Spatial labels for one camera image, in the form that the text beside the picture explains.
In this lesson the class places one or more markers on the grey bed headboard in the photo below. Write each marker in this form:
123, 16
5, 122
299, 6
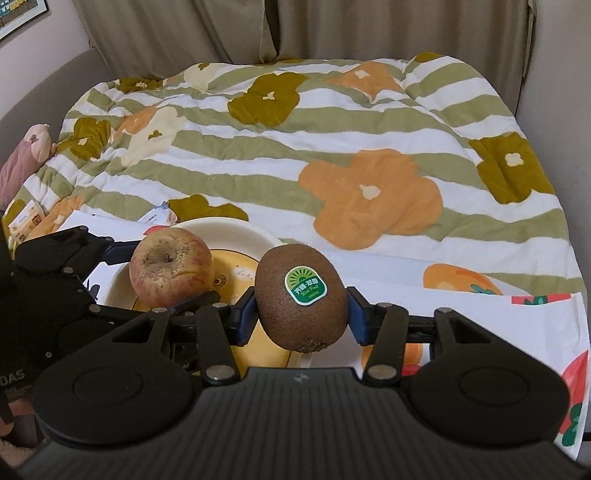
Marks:
49, 101

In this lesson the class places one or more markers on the red wrinkled apple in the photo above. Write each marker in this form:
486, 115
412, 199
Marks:
171, 266

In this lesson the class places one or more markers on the framed wall picture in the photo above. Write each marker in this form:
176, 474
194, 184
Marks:
16, 13

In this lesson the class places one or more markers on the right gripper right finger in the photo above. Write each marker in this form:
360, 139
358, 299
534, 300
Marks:
385, 327

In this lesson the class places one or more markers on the pink plush pillow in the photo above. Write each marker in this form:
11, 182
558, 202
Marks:
31, 153

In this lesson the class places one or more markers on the brown kiwi with sticker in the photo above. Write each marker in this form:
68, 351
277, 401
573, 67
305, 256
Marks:
303, 305

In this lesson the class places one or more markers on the cream duck-print plate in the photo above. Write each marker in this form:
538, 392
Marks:
237, 247

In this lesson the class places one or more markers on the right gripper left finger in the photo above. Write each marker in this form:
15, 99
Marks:
220, 326

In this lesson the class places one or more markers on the beige curtain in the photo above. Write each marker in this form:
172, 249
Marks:
157, 39

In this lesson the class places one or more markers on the floral striped quilt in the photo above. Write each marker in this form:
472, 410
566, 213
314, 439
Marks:
417, 158

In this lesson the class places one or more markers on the white fruit-print cloth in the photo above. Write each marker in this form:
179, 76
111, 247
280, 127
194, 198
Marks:
554, 331

